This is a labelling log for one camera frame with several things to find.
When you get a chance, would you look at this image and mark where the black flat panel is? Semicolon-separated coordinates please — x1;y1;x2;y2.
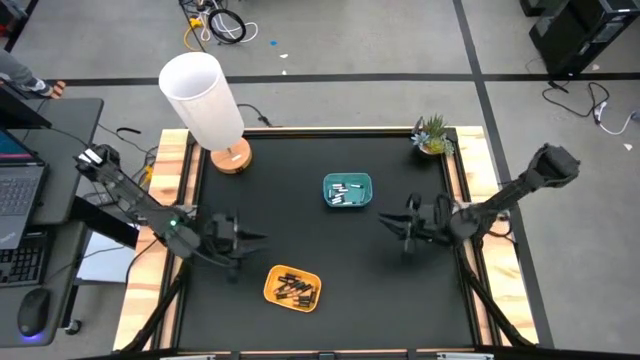
74;197;140;249

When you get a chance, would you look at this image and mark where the black keyboard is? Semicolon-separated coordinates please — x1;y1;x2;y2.
0;233;47;289

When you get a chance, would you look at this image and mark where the yellow plastic tray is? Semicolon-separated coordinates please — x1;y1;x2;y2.
263;264;323;314

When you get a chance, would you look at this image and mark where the white board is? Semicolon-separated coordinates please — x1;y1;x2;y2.
75;232;139;285

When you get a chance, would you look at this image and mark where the black aluminium table frame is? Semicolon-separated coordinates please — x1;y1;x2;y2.
149;125;506;360

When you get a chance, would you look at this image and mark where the black computer tower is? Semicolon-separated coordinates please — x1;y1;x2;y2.
528;0;640;77

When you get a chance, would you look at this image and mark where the black monitor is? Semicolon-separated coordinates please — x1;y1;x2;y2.
0;84;53;130

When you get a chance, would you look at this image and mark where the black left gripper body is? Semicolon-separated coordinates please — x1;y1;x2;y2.
201;213;242;269

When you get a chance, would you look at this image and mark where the black table mat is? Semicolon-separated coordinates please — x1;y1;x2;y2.
177;128;476;351

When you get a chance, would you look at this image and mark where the black desk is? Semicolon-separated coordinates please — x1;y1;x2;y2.
0;97;105;349

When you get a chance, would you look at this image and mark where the grey laptop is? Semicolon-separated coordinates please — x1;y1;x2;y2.
0;128;50;251

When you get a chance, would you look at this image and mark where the black computer mouse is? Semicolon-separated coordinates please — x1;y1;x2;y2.
17;288;52;339

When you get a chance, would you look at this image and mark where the teal plastic tray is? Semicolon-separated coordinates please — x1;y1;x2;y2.
322;172;374;209

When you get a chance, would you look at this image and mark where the coiled black cable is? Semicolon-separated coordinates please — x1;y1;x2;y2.
207;8;247;45

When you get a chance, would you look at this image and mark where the long black floor cable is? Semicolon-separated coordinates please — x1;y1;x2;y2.
542;81;611;120

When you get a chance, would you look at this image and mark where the yellow floor cable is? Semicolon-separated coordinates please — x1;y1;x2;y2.
183;17;204;52

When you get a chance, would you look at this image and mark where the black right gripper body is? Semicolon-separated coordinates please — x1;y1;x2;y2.
402;192;455;255

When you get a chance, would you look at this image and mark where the white floor cable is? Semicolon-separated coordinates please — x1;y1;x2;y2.
198;14;260;44

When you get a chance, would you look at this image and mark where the small potted succulent plant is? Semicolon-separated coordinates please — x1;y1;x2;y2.
410;113;456;157

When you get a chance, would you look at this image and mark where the white power cable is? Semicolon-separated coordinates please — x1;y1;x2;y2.
593;101;640;136

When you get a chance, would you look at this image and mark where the person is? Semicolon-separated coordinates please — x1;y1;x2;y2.
0;48;54;97

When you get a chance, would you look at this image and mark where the black lamp cord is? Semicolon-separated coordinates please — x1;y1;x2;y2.
237;103;274;128

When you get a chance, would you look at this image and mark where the white shade wooden table lamp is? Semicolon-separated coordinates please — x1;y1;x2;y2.
158;51;254;175

